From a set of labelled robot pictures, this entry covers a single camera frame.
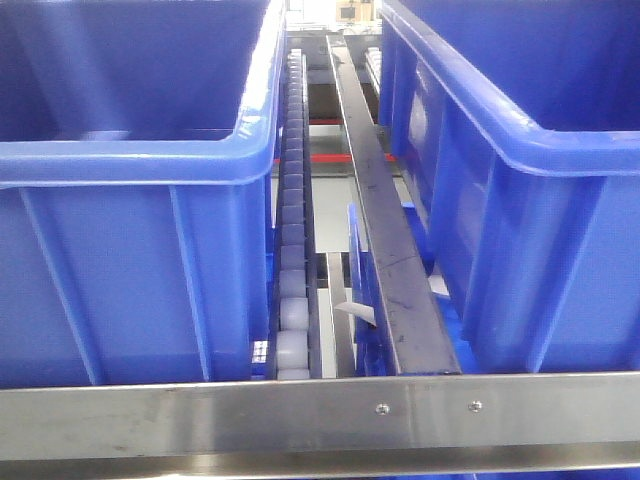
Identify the blue bin left front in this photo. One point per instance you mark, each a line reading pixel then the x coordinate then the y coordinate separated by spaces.
pixel 137 141

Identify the dark steel divider rail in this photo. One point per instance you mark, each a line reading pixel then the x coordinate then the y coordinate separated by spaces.
pixel 408 320

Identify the blue bin middle front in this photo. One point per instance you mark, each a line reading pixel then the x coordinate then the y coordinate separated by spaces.
pixel 517 127

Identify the blue bin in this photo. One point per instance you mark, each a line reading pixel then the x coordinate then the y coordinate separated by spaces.
pixel 517 127
pixel 137 141

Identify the right steel shelf rack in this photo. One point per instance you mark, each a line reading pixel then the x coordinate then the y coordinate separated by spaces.
pixel 334 428

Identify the white roller conveyor track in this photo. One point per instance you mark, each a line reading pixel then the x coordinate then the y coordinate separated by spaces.
pixel 295 347

